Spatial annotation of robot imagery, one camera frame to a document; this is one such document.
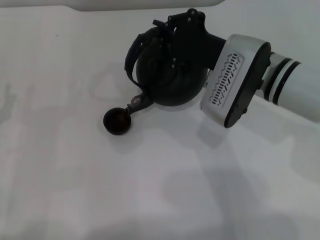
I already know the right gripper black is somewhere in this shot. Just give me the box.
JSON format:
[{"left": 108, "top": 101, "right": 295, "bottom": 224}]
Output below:
[{"left": 152, "top": 8, "right": 227, "bottom": 73}]

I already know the black round teapot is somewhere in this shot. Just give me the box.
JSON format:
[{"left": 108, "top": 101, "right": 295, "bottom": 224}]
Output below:
[{"left": 124, "top": 26, "right": 210, "bottom": 116}]

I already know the small dark teacup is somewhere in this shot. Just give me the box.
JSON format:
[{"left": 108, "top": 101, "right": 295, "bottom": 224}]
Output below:
[{"left": 102, "top": 106, "right": 132, "bottom": 136}]

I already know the silver vented wrist camera box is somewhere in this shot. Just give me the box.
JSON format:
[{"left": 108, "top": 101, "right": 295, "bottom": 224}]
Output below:
[{"left": 199, "top": 33, "right": 272, "bottom": 130}]

